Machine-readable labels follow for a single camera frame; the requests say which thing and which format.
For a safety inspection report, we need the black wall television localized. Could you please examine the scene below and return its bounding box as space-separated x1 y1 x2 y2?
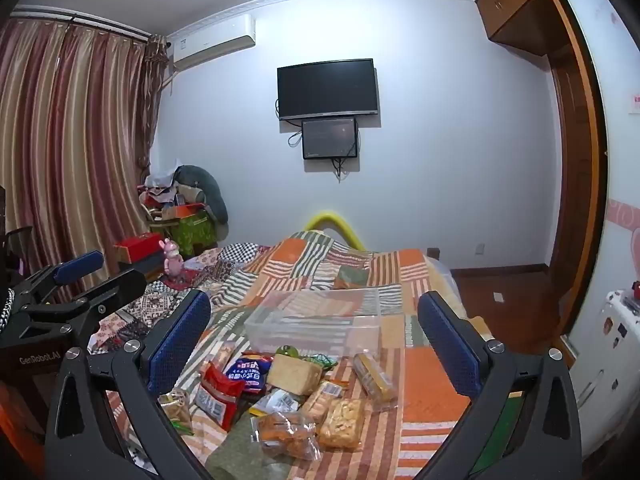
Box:
277 58 379 122

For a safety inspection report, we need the striped red curtain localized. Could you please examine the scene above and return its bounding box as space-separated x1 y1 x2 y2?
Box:
0 15 168 301

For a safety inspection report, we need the small black wall monitor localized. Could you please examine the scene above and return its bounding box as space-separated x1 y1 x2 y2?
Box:
301 117 360 160

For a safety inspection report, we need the clear packet of buns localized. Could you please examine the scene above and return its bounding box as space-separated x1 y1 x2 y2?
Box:
250 410 322 461

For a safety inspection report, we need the yellow foam tube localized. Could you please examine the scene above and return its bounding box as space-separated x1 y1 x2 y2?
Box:
305 211 366 251

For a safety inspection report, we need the clear snack packet green edge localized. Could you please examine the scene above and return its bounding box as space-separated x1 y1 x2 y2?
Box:
159 389 193 436

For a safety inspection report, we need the wooden overhead cabinet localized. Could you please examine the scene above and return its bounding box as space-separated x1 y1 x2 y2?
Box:
475 0 581 58

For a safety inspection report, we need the white wardrobe door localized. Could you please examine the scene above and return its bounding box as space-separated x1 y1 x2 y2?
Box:
560 0 640 311

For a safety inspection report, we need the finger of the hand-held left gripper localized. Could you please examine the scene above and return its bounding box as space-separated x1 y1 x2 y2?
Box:
12 251 105 306
22 268 147 336

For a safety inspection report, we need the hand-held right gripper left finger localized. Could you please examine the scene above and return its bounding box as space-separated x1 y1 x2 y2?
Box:
44 289 213 480

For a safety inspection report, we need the pink plush toy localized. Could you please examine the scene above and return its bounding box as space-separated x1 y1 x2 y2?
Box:
159 239 185 277

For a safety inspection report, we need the clear plastic container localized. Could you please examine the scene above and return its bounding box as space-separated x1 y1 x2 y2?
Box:
244 287 383 358

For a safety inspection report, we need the dark box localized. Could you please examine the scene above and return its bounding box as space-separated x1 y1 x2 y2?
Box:
117 255 166 281

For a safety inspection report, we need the red box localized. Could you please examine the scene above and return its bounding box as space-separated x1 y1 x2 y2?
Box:
113 234 168 263

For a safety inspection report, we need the beige block snack packet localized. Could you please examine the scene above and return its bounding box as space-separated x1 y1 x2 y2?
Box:
265 354 323 395

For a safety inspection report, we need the orange snack packet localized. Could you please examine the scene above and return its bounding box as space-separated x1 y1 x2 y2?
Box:
202 342 238 376

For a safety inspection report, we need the orange striped patchwork blanket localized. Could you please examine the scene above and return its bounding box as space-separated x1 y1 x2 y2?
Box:
90 230 493 480

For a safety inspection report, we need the red snack packet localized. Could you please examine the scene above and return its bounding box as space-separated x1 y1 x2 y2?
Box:
194 362 246 432

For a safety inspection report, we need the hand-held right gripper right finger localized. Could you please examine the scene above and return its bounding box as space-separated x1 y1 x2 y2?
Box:
407 290 583 480

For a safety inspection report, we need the square yellow cracker packet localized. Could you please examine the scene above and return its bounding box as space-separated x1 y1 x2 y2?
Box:
317 397 366 451

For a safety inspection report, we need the brown wooden door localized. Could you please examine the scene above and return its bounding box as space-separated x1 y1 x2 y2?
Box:
547 0 608 336

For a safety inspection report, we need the green cardboard box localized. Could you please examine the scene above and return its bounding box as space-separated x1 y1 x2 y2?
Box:
160 202 221 261

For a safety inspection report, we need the small packet with white label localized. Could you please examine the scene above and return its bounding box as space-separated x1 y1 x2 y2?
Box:
249 389 301 418

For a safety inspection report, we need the white cabinet with stickers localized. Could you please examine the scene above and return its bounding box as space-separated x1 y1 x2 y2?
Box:
570 287 640 456

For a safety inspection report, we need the blue snack packet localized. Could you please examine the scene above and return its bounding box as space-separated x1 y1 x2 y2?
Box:
223 352 273 393

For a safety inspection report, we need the pile of clothes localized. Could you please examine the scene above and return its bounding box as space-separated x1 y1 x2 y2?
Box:
137 170 206 211

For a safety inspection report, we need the wafer packet with label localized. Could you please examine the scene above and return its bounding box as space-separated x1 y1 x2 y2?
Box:
300 380 348 423

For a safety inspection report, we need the white air conditioner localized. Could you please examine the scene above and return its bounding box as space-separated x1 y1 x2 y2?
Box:
167 14 257 72

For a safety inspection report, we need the biscuit roll packet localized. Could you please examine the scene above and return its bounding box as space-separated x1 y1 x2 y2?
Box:
352 352 398 413

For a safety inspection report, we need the checkered patchwork quilt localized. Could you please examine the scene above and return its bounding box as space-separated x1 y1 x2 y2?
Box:
90 242 271 356

